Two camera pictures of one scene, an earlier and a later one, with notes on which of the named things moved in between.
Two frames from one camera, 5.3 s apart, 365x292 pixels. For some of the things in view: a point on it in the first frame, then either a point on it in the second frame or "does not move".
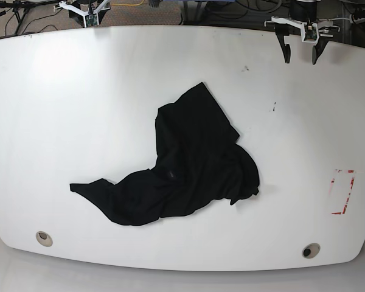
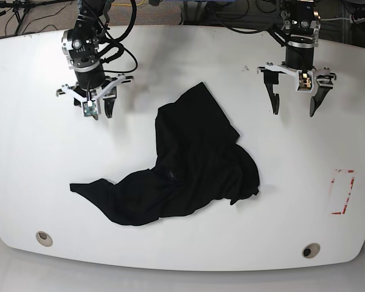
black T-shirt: (198, 163) does not move
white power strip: (360, 20) does not move
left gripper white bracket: (100, 7) -> (109, 100)
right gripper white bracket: (282, 29) -> (325, 81)
